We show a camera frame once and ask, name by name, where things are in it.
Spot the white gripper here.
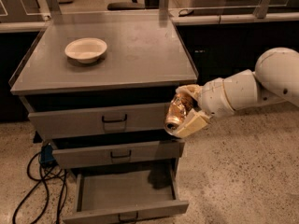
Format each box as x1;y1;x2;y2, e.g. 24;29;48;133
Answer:
173;78;235;138

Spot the orange soda can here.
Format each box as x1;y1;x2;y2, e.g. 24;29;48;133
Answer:
164;92;193;133

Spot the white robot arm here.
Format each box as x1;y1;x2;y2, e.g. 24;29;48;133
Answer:
171;48;299;138

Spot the top grey drawer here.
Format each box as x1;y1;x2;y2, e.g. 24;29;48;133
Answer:
29;103;169;139

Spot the grey drawer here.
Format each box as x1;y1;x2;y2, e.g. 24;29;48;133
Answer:
29;103;169;139
64;161;189;224
52;140;184;169

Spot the grey drawer cabinet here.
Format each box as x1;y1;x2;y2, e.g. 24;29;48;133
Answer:
7;10;199;224

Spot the bottom grey drawer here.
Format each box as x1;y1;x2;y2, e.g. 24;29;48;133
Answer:
64;161;189;224

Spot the middle grey drawer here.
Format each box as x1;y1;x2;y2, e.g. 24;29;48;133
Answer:
52;140;184;169

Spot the dark counter cabinet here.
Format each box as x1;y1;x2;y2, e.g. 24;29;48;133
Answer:
178;21;299;86

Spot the white bowl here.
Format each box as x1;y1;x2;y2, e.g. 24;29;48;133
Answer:
64;38;107;63

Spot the blue power box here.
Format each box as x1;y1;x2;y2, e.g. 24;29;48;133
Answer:
39;145;56;167

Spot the black floor cable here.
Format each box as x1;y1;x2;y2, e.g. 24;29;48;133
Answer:
11;151;69;224

